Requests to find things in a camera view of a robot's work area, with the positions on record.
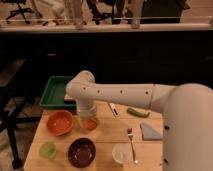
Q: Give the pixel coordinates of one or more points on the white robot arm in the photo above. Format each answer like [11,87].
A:
[187,112]

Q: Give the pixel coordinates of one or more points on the green pepper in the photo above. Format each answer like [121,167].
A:
[137,113]

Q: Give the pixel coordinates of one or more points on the orange apple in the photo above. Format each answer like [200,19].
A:
[90,124]

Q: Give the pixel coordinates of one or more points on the orange bowl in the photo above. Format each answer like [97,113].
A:
[60,122]

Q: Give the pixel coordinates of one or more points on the silver fork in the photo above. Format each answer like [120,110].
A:
[130,136]

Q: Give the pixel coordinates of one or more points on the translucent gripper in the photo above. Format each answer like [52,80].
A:
[82,118]

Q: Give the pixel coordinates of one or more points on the green plastic cup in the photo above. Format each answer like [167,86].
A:
[48,150]

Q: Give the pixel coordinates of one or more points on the dark side chair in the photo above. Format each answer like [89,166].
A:
[9,109]

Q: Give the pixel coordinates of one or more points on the black office chair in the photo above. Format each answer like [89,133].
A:
[19,10]

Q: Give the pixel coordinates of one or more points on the blue folded cloth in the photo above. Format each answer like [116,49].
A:
[149,133]

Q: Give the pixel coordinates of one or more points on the tan rectangular block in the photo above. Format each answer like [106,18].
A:
[67,98]

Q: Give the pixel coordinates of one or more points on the green plastic tray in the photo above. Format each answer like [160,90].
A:
[54,94]

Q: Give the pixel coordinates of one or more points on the dark purple bowl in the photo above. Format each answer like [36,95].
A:
[81,153]

